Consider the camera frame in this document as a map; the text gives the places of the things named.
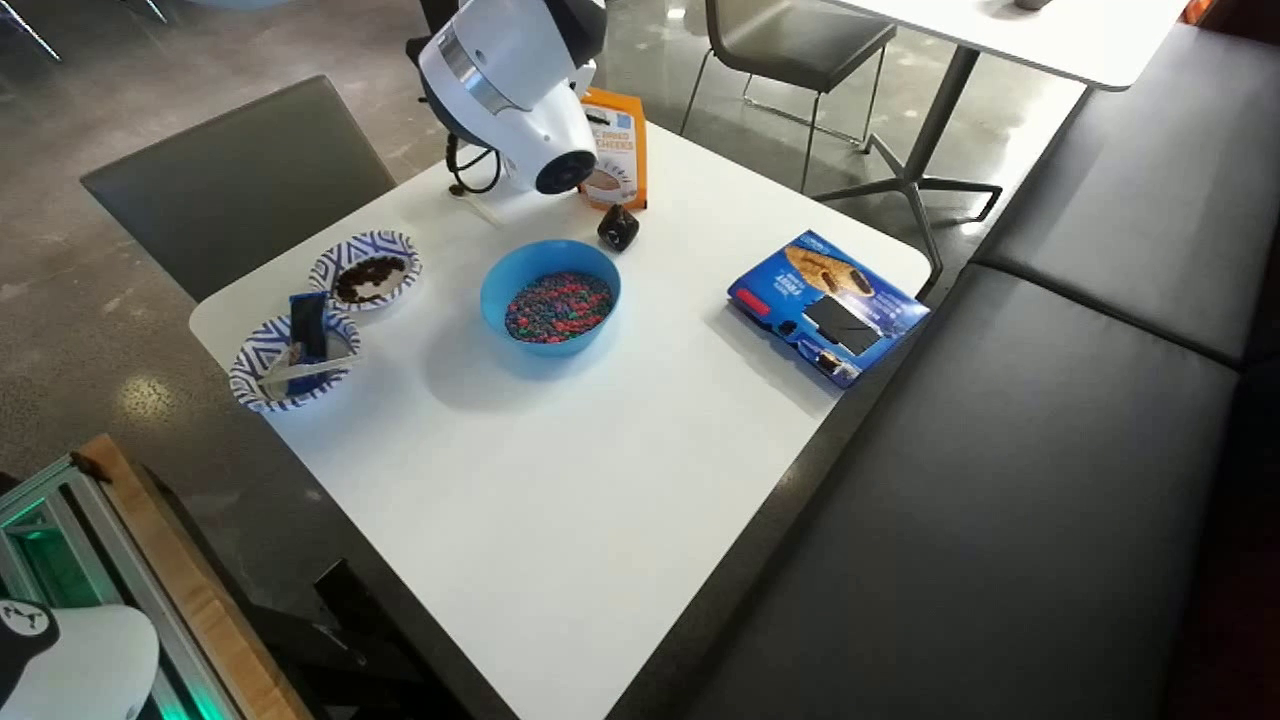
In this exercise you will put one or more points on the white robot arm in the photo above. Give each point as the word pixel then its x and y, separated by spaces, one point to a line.
pixel 505 73

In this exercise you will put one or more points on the blue bowl of candy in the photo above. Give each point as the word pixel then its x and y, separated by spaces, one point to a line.
pixel 548 297

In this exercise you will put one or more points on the small black round object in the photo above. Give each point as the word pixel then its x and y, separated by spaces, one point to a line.
pixel 619 228

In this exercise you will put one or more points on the blue cookie box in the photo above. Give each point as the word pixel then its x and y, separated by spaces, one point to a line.
pixel 824 306

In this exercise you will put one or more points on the orange snack pouch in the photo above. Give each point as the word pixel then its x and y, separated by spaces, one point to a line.
pixel 620 148

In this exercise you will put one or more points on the patterned plate with coffee beans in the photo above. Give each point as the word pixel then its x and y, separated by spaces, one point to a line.
pixel 367 271

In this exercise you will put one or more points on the dark blue packet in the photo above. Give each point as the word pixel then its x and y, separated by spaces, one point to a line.
pixel 310 343

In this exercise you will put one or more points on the black chair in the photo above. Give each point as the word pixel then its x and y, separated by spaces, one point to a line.
pixel 793 43

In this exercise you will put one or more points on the patterned plate with packet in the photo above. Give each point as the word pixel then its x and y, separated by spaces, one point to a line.
pixel 268 370

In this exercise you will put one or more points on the dark bench seat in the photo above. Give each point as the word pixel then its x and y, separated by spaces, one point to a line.
pixel 1019 527

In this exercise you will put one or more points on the white cafe table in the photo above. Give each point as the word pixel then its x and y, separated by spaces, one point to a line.
pixel 1088 43

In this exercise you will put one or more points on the wooden edged metal cart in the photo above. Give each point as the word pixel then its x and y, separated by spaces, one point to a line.
pixel 96 528

